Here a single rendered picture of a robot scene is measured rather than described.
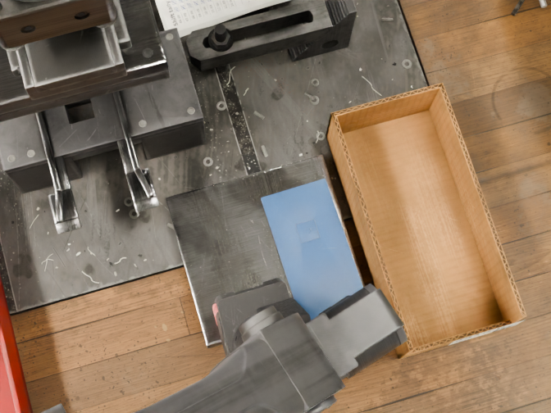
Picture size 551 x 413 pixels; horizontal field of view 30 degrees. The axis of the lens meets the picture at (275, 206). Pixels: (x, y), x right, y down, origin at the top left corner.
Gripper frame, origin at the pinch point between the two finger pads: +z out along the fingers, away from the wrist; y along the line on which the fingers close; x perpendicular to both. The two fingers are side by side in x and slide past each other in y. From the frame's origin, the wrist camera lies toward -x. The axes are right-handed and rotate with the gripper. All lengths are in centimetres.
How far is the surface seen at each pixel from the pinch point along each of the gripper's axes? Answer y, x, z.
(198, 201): 10.3, 0.5, 7.4
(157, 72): 25.6, 3.0, -7.3
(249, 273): 2.8, -2.2, 3.1
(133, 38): 28.9, 4.3, -7.4
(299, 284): 0.7, -6.5, 1.1
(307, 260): 2.7, -8.1, 2.0
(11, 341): 2.6, 22.2, 4.9
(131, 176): 15.5, 6.7, 3.4
